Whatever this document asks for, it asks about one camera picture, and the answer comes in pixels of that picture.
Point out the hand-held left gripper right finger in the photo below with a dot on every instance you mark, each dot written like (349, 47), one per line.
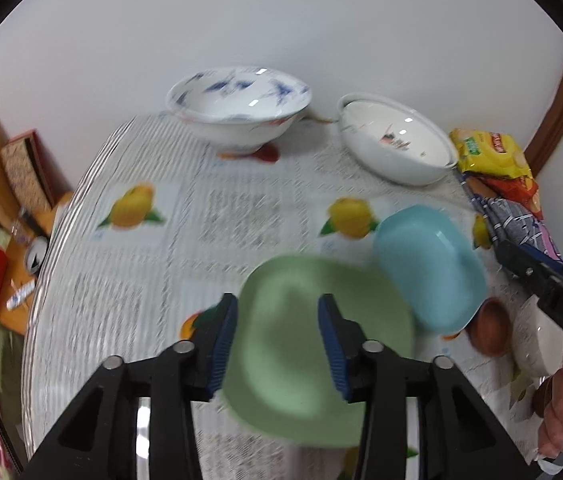
(334, 350)

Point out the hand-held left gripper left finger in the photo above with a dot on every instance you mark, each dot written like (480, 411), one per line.
(224, 345)

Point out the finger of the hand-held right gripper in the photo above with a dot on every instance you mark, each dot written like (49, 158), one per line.
(536, 257)
(531, 280)

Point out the plain white bowl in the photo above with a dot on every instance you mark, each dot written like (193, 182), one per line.
(536, 340)

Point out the green plastic plate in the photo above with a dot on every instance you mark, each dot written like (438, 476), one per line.
(286, 320)

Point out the brown clay dish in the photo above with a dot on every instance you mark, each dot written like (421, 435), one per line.
(491, 327)

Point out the light blue plastic plate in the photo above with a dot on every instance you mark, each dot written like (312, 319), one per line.
(421, 260)

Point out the grey checked folded cloth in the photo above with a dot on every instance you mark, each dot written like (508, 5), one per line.
(516, 220)

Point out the red snack bag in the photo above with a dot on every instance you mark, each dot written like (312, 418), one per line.
(516, 190)

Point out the yellow snack bag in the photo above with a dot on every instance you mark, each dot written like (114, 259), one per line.
(491, 155)

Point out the fruit print tablecloth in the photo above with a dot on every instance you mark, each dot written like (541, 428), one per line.
(241, 200)

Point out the large white printed bowl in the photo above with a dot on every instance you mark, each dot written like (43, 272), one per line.
(386, 160)

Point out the black and white round object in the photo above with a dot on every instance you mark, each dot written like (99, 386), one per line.
(36, 257)

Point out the white tube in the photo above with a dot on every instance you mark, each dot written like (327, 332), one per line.
(20, 296)

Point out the wooden stool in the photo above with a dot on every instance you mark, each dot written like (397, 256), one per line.
(44, 220)

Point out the white bowl blue floral print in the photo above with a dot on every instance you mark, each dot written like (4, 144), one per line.
(231, 125)

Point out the patterned box with red side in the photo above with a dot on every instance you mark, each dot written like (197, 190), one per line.
(26, 175)

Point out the brown wooden door frame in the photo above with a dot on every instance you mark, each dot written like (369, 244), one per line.
(561, 105)

